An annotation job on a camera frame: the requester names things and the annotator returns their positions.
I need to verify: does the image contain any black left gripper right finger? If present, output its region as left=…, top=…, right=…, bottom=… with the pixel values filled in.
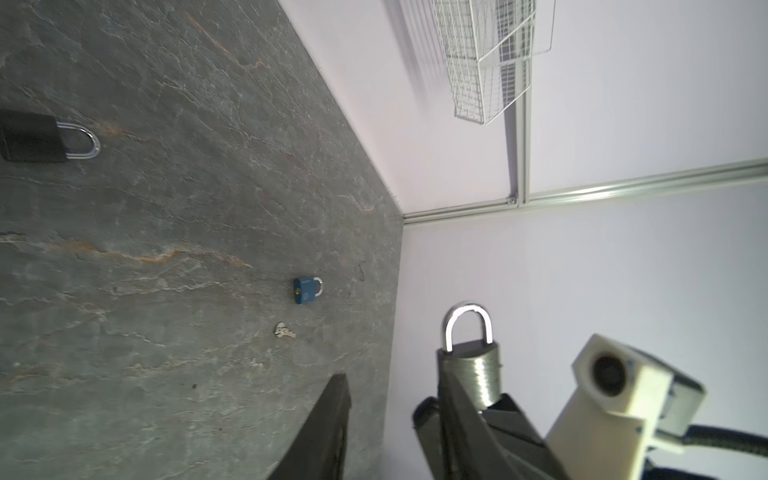
left=438, top=371, right=510, bottom=479

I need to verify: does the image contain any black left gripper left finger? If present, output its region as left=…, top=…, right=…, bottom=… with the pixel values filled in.
left=268, top=373, right=352, bottom=480

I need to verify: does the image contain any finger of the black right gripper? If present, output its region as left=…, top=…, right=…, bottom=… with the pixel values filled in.
left=481, top=394, right=568, bottom=480
left=412, top=397, right=445, bottom=480

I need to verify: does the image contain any small silver key pair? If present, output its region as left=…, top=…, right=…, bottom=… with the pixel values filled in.
left=274, top=322, right=296, bottom=338

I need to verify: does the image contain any blue padlock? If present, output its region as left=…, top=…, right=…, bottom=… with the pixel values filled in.
left=293, top=276, right=324, bottom=305

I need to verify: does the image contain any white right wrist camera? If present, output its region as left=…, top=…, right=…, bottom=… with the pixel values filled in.
left=545, top=334, right=706, bottom=479

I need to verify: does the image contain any aluminium frame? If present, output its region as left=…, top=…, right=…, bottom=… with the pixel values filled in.
left=404, top=96, right=767, bottom=225

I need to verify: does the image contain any long white wire basket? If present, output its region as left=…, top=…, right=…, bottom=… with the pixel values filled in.
left=427, top=1, right=559, bottom=125

